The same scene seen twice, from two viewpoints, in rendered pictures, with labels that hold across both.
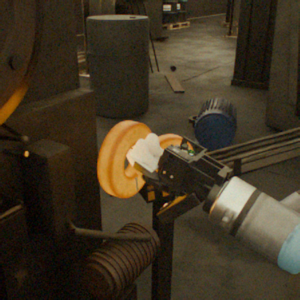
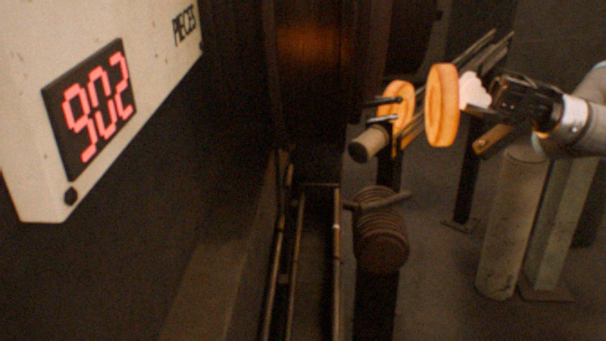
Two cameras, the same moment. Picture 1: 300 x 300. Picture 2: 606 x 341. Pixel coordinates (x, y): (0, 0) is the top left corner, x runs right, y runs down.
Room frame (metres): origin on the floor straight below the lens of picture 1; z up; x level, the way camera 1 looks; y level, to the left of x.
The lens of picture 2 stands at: (0.05, 0.70, 1.19)
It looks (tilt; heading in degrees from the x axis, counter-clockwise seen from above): 31 degrees down; 330
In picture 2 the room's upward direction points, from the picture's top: 1 degrees counter-clockwise
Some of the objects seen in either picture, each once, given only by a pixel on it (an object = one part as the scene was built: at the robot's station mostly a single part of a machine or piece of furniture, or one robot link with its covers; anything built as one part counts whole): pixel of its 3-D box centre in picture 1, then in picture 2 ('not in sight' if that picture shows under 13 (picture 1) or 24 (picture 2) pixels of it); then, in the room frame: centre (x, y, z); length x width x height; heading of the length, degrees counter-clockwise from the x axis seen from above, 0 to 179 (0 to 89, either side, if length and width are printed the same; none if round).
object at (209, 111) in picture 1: (216, 122); not in sight; (2.67, -0.58, 0.17); 0.57 x 0.31 x 0.34; 166
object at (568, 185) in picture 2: not in sight; (561, 207); (0.73, -0.64, 0.31); 0.24 x 0.16 x 0.62; 146
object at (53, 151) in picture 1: (49, 189); (316, 171); (0.78, 0.23, 0.68); 0.11 x 0.08 x 0.24; 56
